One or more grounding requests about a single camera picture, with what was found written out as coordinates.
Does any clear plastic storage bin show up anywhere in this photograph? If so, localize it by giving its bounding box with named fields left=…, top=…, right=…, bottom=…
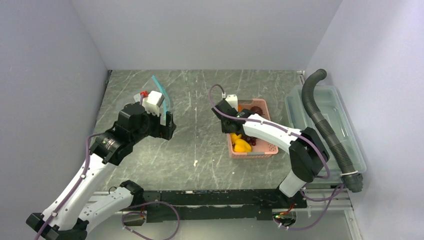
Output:
left=285, top=84, right=366, bottom=193

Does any dark brown passion fruit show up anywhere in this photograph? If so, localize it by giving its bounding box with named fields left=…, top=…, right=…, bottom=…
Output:
left=250, top=106, right=264, bottom=116

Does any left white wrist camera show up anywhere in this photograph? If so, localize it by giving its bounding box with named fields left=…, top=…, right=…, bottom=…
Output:
left=139, top=90, right=165, bottom=117

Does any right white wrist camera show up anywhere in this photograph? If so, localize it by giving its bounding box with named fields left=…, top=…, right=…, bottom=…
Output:
left=224, top=94, right=239, bottom=112

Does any dark red grape bunch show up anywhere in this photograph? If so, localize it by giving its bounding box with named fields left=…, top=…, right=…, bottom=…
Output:
left=241, top=134, right=257, bottom=146

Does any clear zip bag blue zipper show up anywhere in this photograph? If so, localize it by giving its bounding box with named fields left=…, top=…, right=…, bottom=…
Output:
left=133, top=75, right=173, bottom=116

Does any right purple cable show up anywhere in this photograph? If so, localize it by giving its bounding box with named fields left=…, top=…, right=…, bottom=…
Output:
left=208, top=84, right=332, bottom=180

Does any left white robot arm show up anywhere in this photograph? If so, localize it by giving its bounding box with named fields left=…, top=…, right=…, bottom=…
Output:
left=26, top=102, right=176, bottom=240

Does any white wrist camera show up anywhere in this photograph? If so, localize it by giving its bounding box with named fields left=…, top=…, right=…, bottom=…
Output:
left=224, top=94, right=239, bottom=112
left=139, top=90, right=165, bottom=117

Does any purple cable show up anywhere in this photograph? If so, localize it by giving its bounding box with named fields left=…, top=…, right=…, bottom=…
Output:
left=33, top=132, right=104, bottom=240
left=208, top=84, right=332, bottom=180

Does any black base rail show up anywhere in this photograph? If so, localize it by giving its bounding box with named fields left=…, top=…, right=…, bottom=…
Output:
left=124, top=188, right=308, bottom=223

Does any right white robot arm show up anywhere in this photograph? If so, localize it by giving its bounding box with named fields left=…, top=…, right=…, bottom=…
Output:
left=212, top=99, right=330, bottom=208

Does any yellow lemon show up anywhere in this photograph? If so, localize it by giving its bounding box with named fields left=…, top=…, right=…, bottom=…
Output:
left=229, top=133, right=242, bottom=144

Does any grey corrugated hose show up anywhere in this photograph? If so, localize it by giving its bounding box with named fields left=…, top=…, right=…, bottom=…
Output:
left=301, top=68, right=364, bottom=194

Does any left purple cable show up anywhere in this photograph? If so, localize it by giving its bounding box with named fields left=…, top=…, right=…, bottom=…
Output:
left=33, top=132, right=104, bottom=240

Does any pink perforated plastic basket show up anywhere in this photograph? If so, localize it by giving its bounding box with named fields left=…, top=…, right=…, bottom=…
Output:
left=226, top=98, right=279, bottom=159

